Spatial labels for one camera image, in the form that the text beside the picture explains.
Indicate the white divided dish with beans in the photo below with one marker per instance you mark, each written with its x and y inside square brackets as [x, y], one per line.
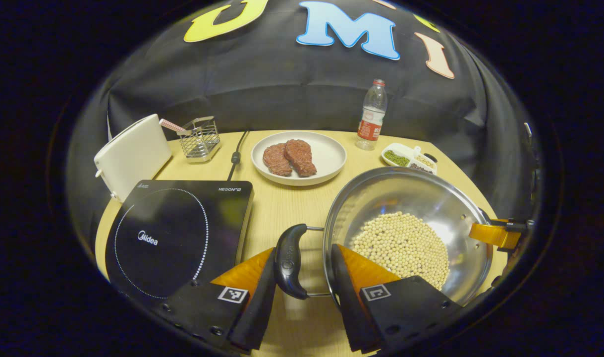
[398, 157]

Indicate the plastic water bottle red label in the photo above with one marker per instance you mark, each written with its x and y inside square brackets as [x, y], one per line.
[371, 119]

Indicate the black induction cooktop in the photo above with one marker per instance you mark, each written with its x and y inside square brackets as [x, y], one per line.
[173, 238]

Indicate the brown meat patty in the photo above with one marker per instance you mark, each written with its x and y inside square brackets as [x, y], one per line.
[276, 159]
[301, 157]

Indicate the pile of soybeans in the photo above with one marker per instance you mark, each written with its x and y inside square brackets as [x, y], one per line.
[406, 243]

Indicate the white round plate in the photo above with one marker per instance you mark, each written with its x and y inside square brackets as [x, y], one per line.
[329, 153]

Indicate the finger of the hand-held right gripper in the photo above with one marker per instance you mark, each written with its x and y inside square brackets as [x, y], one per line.
[490, 233]

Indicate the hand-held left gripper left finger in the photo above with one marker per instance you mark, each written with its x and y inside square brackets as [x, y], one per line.
[259, 307]

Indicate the pink checked stick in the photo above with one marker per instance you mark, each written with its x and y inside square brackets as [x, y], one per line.
[172, 126]

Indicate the white toaster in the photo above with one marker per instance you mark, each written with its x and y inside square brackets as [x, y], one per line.
[133, 153]

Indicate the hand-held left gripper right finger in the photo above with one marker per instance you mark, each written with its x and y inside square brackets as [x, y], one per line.
[351, 307]

